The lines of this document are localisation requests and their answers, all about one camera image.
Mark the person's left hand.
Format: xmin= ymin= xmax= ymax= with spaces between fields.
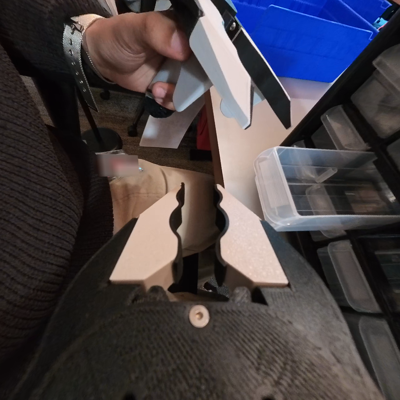
xmin=82 ymin=11 xmax=191 ymax=111

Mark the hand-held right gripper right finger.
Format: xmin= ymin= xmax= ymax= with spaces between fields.
xmin=213 ymin=184 xmax=289 ymax=289

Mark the office chair base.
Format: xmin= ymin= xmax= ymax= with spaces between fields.
xmin=100 ymin=87 xmax=150 ymax=136

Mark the grey perforated strap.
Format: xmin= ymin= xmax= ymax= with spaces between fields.
xmin=62 ymin=23 xmax=99 ymax=111

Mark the set of cabinet drawers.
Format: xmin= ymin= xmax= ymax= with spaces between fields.
xmin=311 ymin=44 xmax=400 ymax=400

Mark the person's left forearm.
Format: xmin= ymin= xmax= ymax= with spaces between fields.
xmin=0 ymin=0 xmax=107 ymax=75

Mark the clear plastic drawer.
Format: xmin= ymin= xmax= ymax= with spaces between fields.
xmin=254 ymin=146 xmax=400 ymax=232

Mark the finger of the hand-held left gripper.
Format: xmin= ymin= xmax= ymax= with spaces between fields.
xmin=231 ymin=19 xmax=292 ymax=130
xmin=189 ymin=0 xmax=253 ymax=130

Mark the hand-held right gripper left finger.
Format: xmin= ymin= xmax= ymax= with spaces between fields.
xmin=109 ymin=183 xmax=185 ymax=293

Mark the person's dark knit sweater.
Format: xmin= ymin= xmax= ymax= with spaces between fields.
xmin=0 ymin=44 xmax=114 ymax=375

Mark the blue plastic bin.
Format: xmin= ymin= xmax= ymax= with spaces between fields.
xmin=231 ymin=0 xmax=394 ymax=83

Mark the black drawer cabinet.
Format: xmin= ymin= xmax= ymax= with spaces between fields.
xmin=280 ymin=0 xmax=400 ymax=400

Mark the black round stand base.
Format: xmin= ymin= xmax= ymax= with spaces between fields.
xmin=81 ymin=128 xmax=122 ymax=154

